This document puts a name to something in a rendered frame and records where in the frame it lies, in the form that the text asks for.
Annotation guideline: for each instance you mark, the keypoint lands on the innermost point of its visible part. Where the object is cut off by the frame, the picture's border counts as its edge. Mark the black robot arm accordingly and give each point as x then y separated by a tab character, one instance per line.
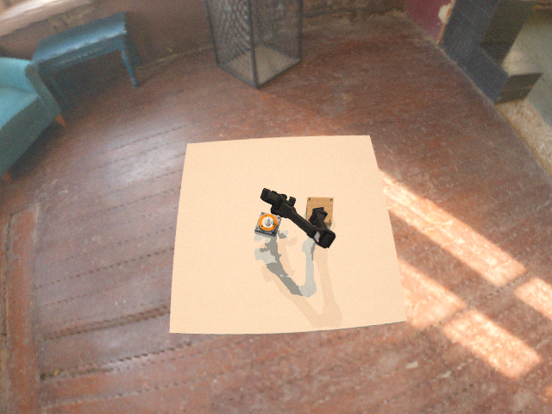
283	208

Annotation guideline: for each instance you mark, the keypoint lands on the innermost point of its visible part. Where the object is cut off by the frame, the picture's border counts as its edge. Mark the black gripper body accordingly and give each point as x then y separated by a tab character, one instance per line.
291	199

